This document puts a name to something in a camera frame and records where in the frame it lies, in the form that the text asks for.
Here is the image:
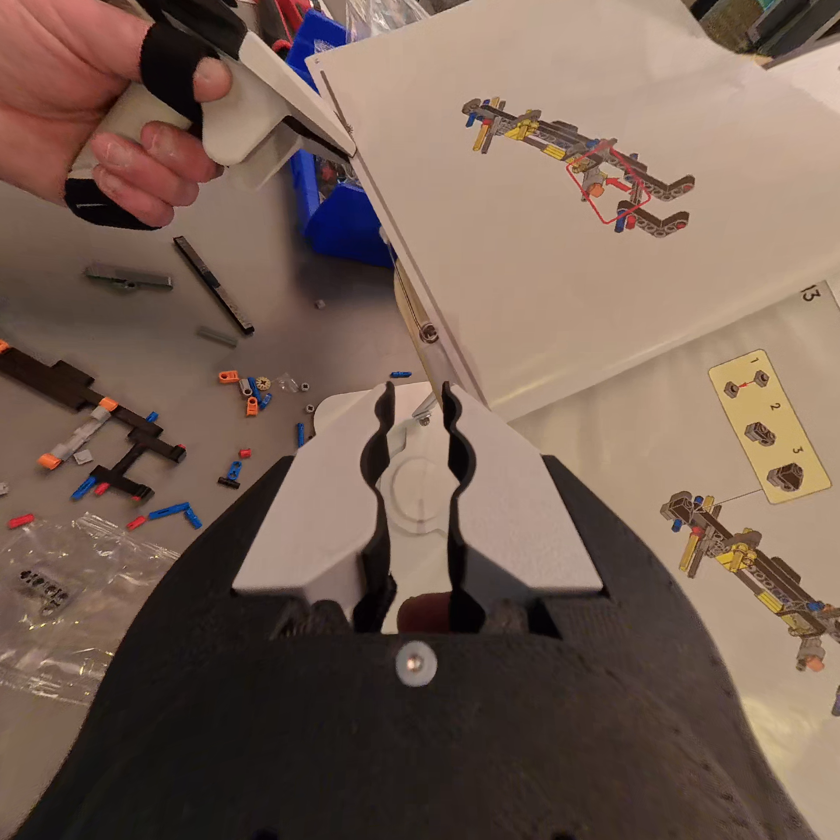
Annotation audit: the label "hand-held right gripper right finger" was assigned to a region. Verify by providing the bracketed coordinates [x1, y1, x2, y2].
[441, 382, 605, 601]

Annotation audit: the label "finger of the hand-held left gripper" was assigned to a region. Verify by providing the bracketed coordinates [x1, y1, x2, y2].
[238, 31, 360, 160]
[201, 66, 352, 193]

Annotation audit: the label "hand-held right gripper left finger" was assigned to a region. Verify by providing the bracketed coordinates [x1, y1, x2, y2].
[231, 382, 396, 603]

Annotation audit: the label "lego instruction booklet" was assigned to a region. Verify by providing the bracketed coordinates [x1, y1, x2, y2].
[305, 0, 840, 840]

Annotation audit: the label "black lego chassis assembly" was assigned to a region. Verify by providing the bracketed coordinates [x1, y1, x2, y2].
[0, 340, 189, 505]

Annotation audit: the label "long black lego beam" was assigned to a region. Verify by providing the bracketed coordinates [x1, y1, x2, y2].
[172, 235, 256, 337]

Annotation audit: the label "scattered loose lego pieces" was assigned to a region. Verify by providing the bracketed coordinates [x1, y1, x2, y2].
[0, 298, 414, 532]

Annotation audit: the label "long grey lego beam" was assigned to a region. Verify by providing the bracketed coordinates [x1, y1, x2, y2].
[84, 262, 174, 291]

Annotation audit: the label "person's left hand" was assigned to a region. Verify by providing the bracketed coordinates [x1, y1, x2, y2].
[0, 0, 234, 228]

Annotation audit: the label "red hand tool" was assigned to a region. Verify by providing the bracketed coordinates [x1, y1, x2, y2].
[252, 0, 319, 60]

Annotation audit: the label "blue plastic bin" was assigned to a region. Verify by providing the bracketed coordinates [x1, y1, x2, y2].
[285, 10, 396, 269]

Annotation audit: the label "clear plastic bag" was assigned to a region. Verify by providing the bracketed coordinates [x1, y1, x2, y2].
[0, 512, 183, 708]

